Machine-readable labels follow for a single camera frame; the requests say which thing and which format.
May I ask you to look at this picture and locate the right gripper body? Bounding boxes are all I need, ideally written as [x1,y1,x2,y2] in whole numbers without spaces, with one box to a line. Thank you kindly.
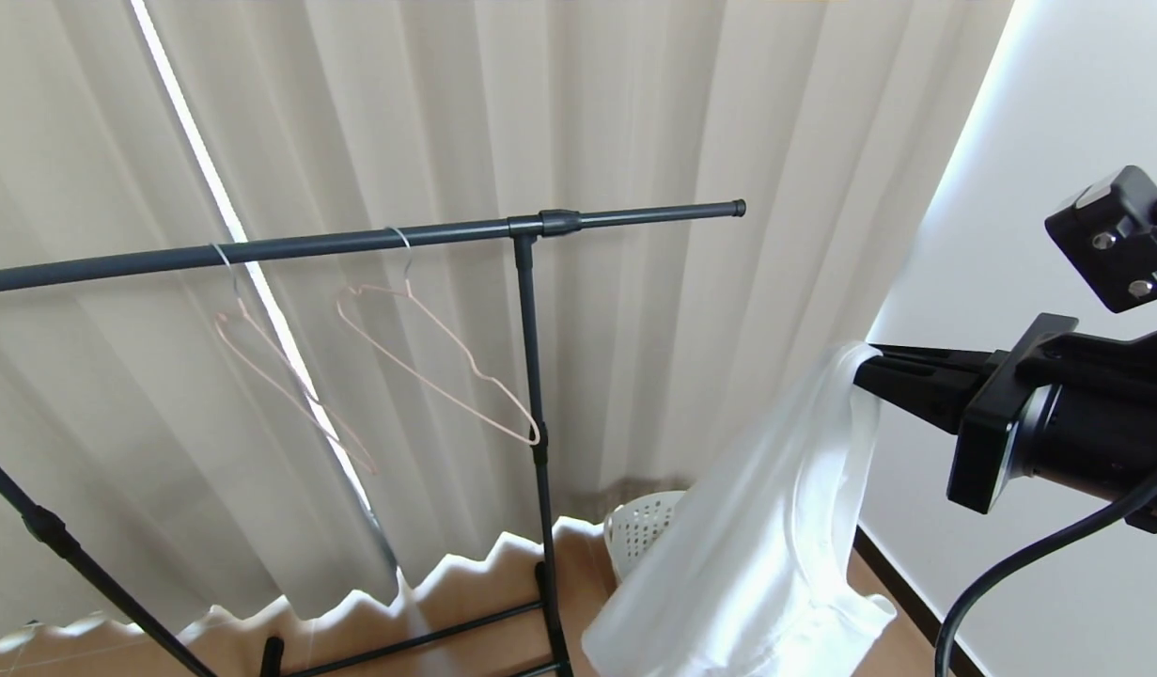
[947,313,1157,529]

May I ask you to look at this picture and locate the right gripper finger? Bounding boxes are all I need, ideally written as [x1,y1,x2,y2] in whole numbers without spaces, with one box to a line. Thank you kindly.
[853,359,989,433]
[877,346,1002,372]

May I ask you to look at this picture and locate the white printed t-shirt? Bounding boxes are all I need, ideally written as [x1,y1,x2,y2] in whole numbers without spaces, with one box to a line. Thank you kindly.
[581,341,897,677]

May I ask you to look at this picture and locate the pink clothes hanger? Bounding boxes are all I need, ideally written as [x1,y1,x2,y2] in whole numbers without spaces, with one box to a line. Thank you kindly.
[336,227,541,447]
[210,243,380,476]

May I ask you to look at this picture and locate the white laundry basket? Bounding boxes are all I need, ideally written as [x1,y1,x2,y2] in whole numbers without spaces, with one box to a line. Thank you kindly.
[603,490,687,584]

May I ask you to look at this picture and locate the black clothes rack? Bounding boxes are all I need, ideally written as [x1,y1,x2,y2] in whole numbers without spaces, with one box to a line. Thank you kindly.
[0,199,746,677]

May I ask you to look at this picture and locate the beige curtain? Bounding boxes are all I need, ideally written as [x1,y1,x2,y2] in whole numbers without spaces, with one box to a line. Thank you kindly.
[0,0,1011,652]

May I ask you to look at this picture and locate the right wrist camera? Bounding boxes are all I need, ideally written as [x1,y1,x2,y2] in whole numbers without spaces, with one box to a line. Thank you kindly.
[1045,165,1157,314]

